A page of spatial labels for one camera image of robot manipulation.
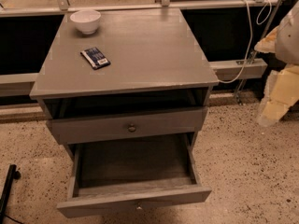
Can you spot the dark blue snack packet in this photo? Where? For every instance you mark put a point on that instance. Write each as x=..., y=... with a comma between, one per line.
x=95, y=58

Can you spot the thin metal tripod leg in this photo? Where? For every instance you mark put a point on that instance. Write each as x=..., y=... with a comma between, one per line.
x=264, y=45

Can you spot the white ceramic bowl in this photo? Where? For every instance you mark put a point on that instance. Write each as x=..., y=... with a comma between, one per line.
x=86, y=21

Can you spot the grey wooden drawer cabinet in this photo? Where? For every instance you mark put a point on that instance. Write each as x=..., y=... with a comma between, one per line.
x=156, y=65

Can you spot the grey metal railing frame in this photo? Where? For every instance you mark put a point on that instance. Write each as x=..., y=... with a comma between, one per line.
x=32, y=23

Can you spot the yellow translucent gripper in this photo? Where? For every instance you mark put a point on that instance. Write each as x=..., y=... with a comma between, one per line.
x=288, y=41

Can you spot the grey top drawer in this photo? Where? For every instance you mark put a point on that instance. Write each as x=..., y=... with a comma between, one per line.
x=112, y=127

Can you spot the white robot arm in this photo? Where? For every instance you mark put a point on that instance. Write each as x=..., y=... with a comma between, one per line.
x=291, y=21

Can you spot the grey drawer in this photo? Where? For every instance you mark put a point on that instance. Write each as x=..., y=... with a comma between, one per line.
x=112, y=127
x=132, y=174

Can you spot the black stand base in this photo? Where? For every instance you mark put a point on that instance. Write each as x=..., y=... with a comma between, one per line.
x=12, y=174

